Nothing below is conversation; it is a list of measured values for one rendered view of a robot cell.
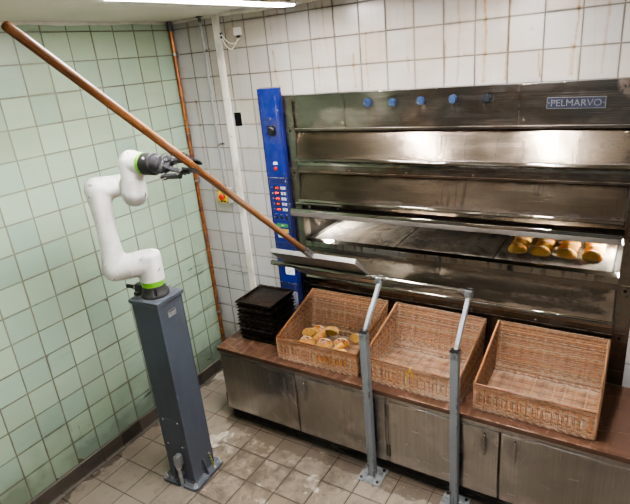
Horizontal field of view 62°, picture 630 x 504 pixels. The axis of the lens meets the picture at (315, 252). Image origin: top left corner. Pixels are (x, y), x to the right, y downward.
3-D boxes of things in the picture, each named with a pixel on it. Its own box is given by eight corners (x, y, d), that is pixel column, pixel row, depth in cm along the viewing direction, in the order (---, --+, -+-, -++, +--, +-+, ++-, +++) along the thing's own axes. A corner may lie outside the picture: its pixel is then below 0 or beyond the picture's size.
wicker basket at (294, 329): (315, 323, 363) (312, 286, 353) (391, 338, 334) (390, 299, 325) (276, 358, 324) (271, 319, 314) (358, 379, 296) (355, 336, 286)
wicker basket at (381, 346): (397, 339, 333) (395, 300, 323) (487, 359, 303) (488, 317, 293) (361, 380, 295) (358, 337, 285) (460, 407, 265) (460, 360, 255)
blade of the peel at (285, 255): (354, 264, 273) (355, 259, 274) (269, 252, 301) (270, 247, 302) (378, 284, 303) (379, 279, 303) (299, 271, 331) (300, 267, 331)
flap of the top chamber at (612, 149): (297, 162, 326) (300, 129, 324) (630, 170, 234) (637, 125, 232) (293, 161, 322) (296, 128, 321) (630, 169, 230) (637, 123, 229)
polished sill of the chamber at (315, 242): (310, 242, 351) (310, 237, 350) (619, 280, 259) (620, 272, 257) (306, 245, 346) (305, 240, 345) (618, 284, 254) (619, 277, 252)
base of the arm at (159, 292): (120, 295, 281) (117, 285, 279) (140, 284, 293) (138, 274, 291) (156, 301, 269) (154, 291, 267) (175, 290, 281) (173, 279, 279)
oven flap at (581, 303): (309, 276, 353) (312, 247, 352) (612, 325, 261) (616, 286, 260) (305, 276, 349) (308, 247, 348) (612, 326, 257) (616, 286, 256)
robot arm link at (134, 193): (119, 174, 250) (143, 173, 253) (121, 198, 252) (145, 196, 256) (119, 181, 217) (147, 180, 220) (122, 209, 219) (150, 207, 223)
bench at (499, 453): (274, 377, 408) (265, 310, 388) (636, 481, 283) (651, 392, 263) (227, 419, 364) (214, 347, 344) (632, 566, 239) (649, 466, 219)
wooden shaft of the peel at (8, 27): (3, 27, 138) (8, 18, 139) (-3, 28, 140) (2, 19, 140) (304, 252, 279) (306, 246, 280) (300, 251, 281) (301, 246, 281)
